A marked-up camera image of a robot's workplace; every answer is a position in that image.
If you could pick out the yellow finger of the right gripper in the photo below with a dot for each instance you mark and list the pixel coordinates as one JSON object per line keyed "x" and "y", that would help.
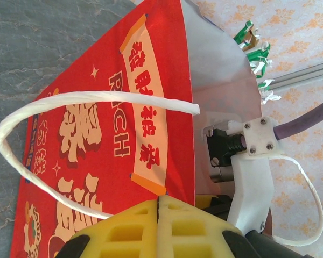
{"x": 204, "y": 202}

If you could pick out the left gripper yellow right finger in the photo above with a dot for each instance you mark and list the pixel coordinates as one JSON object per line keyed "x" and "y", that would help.
{"x": 193, "y": 236}

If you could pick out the aluminium frame post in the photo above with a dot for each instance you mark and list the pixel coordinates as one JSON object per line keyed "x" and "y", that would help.
{"x": 307, "y": 71}

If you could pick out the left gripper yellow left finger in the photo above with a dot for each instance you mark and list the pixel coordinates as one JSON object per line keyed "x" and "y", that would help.
{"x": 129, "y": 236}

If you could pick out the red paper takeout bag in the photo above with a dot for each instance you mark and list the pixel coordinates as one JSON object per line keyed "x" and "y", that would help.
{"x": 110, "y": 121}

